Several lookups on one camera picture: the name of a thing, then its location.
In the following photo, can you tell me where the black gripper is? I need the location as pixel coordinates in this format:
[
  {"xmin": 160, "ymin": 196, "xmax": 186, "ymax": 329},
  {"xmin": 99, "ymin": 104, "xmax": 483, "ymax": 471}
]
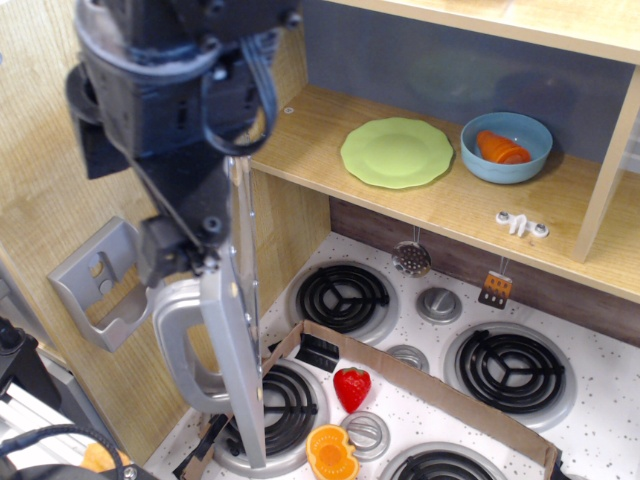
[{"xmin": 65, "ymin": 49, "xmax": 265, "ymax": 288}]

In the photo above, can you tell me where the grey toy microwave door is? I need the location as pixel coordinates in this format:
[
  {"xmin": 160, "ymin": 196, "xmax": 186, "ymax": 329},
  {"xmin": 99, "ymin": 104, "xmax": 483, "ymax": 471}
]
[{"xmin": 153, "ymin": 157, "xmax": 266, "ymax": 468}]

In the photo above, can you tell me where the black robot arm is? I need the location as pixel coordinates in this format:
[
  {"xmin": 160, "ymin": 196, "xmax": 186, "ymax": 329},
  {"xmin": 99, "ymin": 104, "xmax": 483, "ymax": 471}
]
[{"xmin": 65, "ymin": 1, "xmax": 302, "ymax": 286}]

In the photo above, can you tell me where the black equipment on left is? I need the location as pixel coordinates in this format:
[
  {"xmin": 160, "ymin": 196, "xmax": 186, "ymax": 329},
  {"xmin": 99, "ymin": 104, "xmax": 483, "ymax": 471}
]
[{"xmin": 1, "ymin": 317, "xmax": 62, "ymax": 410}]

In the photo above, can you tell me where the back left stove burner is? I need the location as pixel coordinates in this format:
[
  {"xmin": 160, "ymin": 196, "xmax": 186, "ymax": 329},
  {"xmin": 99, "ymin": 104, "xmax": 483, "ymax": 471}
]
[{"xmin": 286, "ymin": 261, "xmax": 399, "ymax": 345}]

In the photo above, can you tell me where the stove burner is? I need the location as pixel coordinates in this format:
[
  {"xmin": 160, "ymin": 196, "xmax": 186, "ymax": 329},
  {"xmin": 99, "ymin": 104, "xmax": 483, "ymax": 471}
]
[
  {"xmin": 443, "ymin": 322, "xmax": 577, "ymax": 432},
  {"xmin": 286, "ymin": 261, "xmax": 399, "ymax": 345},
  {"xmin": 214, "ymin": 359, "xmax": 329, "ymax": 479},
  {"xmin": 379, "ymin": 442, "xmax": 506, "ymax": 480}
]

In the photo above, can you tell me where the brown cardboard barrier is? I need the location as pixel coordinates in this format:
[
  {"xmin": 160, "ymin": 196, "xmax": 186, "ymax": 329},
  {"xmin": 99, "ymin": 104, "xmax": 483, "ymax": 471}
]
[{"xmin": 175, "ymin": 319, "xmax": 560, "ymax": 480}]

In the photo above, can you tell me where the front left stove burner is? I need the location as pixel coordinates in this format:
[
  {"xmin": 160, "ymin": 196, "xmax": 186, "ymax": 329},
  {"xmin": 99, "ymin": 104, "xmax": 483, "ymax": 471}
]
[{"xmin": 214, "ymin": 359, "xmax": 329, "ymax": 479}]

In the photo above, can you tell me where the green toy plate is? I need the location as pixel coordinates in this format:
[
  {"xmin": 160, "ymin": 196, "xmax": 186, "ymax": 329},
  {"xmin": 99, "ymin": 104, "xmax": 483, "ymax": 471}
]
[{"xmin": 340, "ymin": 117, "xmax": 454, "ymax": 190}]

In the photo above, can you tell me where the silver toy skimmer spoon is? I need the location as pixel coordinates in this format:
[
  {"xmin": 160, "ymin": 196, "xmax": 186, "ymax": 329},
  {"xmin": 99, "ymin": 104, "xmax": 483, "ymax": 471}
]
[{"xmin": 391, "ymin": 226, "xmax": 432, "ymax": 278}]

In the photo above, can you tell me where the red toy strawberry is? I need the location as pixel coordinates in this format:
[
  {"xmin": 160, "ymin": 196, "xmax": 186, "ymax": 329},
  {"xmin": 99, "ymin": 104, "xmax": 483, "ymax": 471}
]
[{"xmin": 333, "ymin": 367, "xmax": 372, "ymax": 413}]

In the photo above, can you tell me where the grey middle stove knob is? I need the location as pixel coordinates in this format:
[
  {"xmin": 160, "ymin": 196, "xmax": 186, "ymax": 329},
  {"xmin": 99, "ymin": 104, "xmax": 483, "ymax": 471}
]
[{"xmin": 386, "ymin": 345, "xmax": 430, "ymax": 373}]

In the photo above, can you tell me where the grey stove knob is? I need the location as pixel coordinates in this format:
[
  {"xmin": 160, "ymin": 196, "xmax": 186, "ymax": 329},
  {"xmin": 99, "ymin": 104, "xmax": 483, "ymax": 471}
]
[
  {"xmin": 386, "ymin": 345, "xmax": 430, "ymax": 373},
  {"xmin": 340, "ymin": 411, "xmax": 391, "ymax": 462},
  {"xmin": 416, "ymin": 287, "xmax": 462, "ymax": 325}
]

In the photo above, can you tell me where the grey back stove knob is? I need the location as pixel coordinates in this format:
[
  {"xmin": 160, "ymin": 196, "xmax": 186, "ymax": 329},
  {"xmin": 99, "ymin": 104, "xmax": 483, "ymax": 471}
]
[{"xmin": 416, "ymin": 287, "xmax": 462, "ymax": 325}]

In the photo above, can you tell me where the orange toy fruit half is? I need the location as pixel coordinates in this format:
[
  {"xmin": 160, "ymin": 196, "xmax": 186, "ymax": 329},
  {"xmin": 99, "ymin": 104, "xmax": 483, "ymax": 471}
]
[{"xmin": 306, "ymin": 424, "xmax": 360, "ymax": 480}]

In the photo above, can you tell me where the grey front stove knob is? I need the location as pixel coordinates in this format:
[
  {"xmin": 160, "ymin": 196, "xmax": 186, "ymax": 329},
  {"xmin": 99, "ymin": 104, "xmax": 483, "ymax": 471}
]
[{"xmin": 340, "ymin": 411, "xmax": 391, "ymax": 462}]

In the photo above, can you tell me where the orange toy carrot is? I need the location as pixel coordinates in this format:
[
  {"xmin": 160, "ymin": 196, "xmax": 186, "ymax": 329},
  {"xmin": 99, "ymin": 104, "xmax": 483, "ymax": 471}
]
[{"xmin": 476, "ymin": 130, "xmax": 531, "ymax": 165}]

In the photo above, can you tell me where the blue toy bowl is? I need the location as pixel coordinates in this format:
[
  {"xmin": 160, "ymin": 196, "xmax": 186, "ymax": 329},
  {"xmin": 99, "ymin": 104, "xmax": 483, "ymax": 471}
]
[{"xmin": 460, "ymin": 112, "xmax": 553, "ymax": 185}]

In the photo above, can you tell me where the orange toy spatula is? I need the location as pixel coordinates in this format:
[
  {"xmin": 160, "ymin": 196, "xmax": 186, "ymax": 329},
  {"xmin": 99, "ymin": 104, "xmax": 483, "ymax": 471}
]
[{"xmin": 478, "ymin": 257, "xmax": 513, "ymax": 310}]

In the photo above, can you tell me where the white door latch clip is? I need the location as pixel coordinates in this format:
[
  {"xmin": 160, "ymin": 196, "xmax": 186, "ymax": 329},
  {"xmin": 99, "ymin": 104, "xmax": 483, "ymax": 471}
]
[{"xmin": 495, "ymin": 211, "xmax": 550, "ymax": 238}]

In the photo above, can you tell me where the front right stove burner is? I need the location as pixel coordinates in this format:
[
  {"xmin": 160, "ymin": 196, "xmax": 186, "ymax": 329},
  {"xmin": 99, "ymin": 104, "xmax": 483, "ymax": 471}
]
[{"xmin": 379, "ymin": 442, "xmax": 506, "ymax": 480}]

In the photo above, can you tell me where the back right stove burner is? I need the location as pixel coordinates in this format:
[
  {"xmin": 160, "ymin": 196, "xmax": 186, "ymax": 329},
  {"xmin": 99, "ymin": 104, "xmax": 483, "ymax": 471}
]
[{"xmin": 443, "ymin": 322, "xmax": 577, "ymax": 432}]

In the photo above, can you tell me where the grey wall phone holder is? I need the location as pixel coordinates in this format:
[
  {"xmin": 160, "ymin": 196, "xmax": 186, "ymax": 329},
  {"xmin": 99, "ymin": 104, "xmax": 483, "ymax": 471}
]
[{"xmin": 48, "ymin": 217, "xmax": 164, "ymax": 352}]

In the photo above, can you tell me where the black braided cable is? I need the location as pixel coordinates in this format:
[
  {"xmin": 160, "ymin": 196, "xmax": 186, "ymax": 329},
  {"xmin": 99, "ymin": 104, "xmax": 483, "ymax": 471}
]
[{"xmin": 0, "ymin": 423, "xmax": 132, "ymax": 480}]

